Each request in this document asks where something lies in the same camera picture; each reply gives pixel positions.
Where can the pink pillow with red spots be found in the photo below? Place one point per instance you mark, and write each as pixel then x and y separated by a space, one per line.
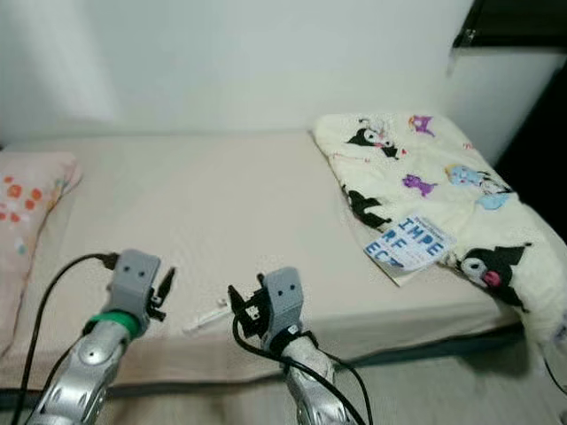
pixel 35 239

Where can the white book with blue letters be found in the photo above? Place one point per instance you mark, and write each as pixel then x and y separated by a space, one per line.
pixel 412 243

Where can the cream cartoon print blanket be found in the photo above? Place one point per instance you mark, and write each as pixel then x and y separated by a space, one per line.
pixel 434 159

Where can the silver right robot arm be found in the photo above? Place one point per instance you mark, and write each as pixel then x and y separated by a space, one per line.
pixel 323 394

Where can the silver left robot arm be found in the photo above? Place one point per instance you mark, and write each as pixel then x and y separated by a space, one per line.
pixel 89 372

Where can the small white plastic item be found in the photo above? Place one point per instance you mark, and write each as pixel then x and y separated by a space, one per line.
pixel 205 319

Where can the white bed mattress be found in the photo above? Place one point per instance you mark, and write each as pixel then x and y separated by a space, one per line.
pixel 213 212

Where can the black cabinet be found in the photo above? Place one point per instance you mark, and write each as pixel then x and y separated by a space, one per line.
pixel 540 150

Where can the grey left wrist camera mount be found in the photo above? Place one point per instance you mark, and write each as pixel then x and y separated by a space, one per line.
pixel 135 276

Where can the black window frame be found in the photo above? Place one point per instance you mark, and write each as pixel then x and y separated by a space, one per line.
pixel 514 18

